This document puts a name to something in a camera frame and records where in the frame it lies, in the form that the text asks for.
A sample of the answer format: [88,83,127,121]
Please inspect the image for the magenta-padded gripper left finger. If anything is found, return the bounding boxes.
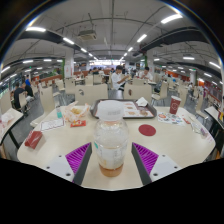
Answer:
[42,142,93,186]

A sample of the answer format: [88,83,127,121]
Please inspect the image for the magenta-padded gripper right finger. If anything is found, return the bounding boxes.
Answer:
[130,142,183,187]

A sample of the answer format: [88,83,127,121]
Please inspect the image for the clear white-capped drink bottle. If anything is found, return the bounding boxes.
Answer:
[93,99,130,178]

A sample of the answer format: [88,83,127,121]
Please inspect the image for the flat round red coaster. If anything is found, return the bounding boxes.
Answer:
[138,123,157,137]

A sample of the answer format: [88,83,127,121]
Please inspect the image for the small red sauce packet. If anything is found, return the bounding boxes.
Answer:
[70,119,87,128]

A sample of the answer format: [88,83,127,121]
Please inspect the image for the white printed paper card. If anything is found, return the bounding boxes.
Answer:
[39,117,66,132]

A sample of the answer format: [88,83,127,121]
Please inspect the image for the colourful sticker leaflet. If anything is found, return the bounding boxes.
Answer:
[157,111,188,127]

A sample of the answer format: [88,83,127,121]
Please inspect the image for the crumpled food wrapper bag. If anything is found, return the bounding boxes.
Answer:
[63,100,92,123]

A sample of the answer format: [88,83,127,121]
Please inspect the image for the red cardboard box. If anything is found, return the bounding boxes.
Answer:
[24,130,44,150]

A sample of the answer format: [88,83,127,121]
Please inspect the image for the small clear plastic bottle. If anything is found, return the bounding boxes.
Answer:
[55,104,64,120]

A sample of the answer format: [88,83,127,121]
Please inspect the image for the printed paper tray liner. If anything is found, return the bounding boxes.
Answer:
[123,100,154,118]

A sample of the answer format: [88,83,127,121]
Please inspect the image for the dark brown food tray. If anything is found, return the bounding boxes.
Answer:
[89,98,158,120]

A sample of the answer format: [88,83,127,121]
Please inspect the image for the small red white packet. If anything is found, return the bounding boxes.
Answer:
[181,116,193,125]

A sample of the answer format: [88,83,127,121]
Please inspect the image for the white paper napkin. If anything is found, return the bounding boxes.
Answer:
[135,96,149,108]

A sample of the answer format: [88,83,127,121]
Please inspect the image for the red paper cup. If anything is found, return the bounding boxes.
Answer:
[169,95,182,116]

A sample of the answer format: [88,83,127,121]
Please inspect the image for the clear plastic packet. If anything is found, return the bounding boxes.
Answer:
[190,121,210,139]

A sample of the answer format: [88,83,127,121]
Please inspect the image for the beige canteen chairs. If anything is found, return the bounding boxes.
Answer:
[0,74,214,128]

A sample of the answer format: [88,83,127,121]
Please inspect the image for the beige neighbouring table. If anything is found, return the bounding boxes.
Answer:
[203,105,224,134]
[0,107,25,149]

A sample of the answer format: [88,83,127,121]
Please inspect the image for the person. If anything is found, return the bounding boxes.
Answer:
[110,65,131,91]
[13,82,28,111]
[23,81,35,103]
[137,66,154,83]

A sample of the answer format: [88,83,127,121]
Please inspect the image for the ceiling air conditioner unit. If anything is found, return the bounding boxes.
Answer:
[77,29,98,42]

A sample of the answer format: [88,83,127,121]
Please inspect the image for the ceiling strip lights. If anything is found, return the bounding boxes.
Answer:
[0,13,223,88]

